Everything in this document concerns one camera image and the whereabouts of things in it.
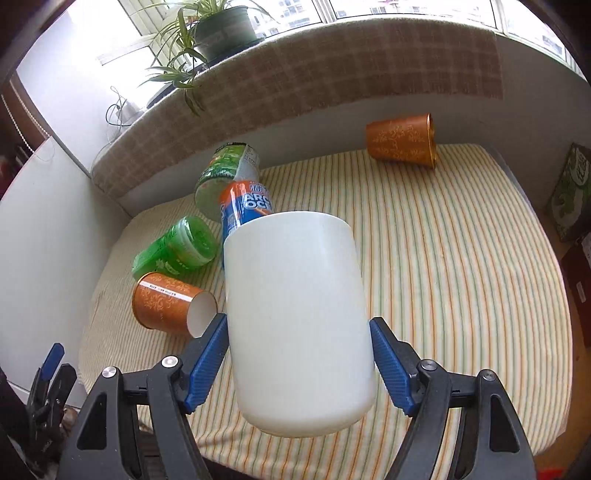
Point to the far orange paper cup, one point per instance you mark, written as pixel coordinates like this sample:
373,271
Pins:
408,140

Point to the green white shopping bag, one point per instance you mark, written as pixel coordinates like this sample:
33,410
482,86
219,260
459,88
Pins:
569,204

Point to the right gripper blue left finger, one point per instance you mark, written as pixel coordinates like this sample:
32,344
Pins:
201,360

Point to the brown checked sill cloth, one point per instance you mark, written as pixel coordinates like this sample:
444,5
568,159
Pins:
296,74

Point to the striped table cloth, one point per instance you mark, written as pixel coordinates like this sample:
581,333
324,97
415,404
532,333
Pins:
454,259

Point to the white charger with cables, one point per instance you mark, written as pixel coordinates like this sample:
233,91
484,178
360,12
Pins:
122,112

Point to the green plastic cup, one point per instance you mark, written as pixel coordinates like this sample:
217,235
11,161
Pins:
186,246

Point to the orange paper cup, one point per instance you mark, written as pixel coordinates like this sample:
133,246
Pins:
408,140
171,306

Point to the white paper cup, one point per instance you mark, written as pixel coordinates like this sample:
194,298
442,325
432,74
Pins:
299,332

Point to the near orange paper cup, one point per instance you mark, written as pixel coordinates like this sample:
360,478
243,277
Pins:
171,306

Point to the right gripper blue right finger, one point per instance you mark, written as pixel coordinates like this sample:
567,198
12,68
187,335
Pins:
397,363

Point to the dark red cardboard box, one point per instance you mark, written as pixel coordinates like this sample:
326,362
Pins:
576,268

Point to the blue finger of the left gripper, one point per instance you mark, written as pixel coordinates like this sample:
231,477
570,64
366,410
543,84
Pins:
52,362

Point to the potted spider plant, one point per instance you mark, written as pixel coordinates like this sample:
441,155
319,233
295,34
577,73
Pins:
200,35

